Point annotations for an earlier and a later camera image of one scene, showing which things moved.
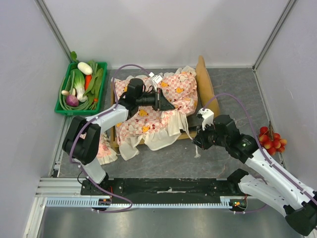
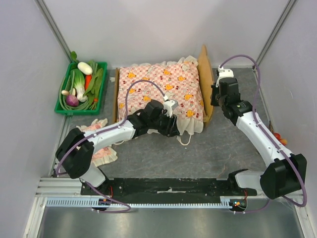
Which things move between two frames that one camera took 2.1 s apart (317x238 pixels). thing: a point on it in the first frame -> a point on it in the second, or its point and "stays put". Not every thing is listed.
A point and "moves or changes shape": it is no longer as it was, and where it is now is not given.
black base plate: x=163 y=189 stays put
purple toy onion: x=72 y=100 stays put
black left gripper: x=161 y=103 -> x=171 y=129
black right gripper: x=202 y=140 -> x=214 y=93
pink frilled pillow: x=106 y=154 stays put
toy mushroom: x=65 y=92 stays put
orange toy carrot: x=88 y=78 stays put
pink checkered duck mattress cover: x=180 y=88 moves or changes shape
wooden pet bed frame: x=207 y=97 moves or changes shape
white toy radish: x=85 y=68 stays put
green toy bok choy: x=78 y=81 stays put
